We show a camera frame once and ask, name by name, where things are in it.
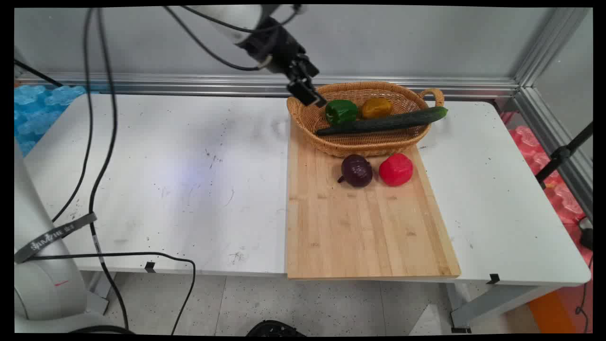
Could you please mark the black tape marker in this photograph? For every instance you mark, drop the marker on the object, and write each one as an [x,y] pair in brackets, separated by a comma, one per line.
[150,266]
[494,279]

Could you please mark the aluminium frame post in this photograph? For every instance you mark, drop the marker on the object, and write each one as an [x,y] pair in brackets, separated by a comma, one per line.
[544,57]

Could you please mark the black power plug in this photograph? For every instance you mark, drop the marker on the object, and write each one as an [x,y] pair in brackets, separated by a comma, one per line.
[586,234]

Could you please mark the green bell pepper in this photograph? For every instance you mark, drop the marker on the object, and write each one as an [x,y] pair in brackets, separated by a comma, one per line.
[341,112]

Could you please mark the woven wicker basket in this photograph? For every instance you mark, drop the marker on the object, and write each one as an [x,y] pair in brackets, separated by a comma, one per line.
[364,142]

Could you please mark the wooden cutting board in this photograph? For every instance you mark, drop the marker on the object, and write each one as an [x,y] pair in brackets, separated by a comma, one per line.
[364,222]

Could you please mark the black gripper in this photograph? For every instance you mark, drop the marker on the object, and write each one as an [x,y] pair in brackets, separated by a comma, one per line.
[274,42]

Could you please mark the red foam mat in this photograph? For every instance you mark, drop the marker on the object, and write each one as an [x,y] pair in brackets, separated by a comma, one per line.
[554,184]

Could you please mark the black round floor object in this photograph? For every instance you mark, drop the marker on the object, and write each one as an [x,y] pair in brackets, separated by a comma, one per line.
[274,328]

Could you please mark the aluminium frame rail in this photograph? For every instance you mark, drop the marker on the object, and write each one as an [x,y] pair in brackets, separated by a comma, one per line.
[189,84]

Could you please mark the purple red onion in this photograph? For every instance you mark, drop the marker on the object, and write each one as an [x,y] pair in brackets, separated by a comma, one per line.
[357,171]

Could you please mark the black tripod stand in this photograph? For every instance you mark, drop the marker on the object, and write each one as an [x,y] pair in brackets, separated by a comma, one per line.
[561,154]

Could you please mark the blue foam mat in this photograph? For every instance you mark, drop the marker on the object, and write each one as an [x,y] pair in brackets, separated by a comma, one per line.
[35,113]

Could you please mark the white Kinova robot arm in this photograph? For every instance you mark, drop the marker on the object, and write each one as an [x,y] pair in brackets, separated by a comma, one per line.
[40,284]

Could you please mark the yellow bell pepper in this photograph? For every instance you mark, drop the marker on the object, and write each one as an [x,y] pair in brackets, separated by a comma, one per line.
[377,107]

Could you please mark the long green cucumber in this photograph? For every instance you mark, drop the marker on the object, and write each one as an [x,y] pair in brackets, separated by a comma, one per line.
[378,124]

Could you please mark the grey table leg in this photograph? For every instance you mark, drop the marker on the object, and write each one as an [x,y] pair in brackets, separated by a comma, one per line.
[97,293]
[492,303]

